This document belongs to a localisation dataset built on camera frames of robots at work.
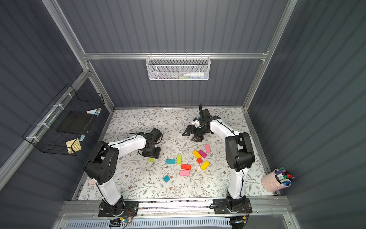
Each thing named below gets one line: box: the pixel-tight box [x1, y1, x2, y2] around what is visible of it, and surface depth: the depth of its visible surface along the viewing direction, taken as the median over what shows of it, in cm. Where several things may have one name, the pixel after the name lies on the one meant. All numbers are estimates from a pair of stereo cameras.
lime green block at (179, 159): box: [176, 154, 183, 165], surface depth 93 cm
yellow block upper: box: [192, 149, 202, 159], surface depth 95 cm
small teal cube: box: [162, 175, 171, 183], surface depth 86 cm
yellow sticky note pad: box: [65, 137, 82, 155], surface depth 65 cm
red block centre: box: [181, 163, 192, 171], surface depth 90 cm
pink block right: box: [204, 144, 212, 154], surface depth 98 cm
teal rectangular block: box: [165, 158, 176, 165], surface depth 93 cm
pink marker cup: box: [261, 168, 292, 193], surface depth 75 cm
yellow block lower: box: [200, 160, 211, 171], surface depth 91 cm
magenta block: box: [198, 149, 208, 159], surface depth 95 cm
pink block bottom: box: [179, 170, 191, 177], surface depth 87 cm
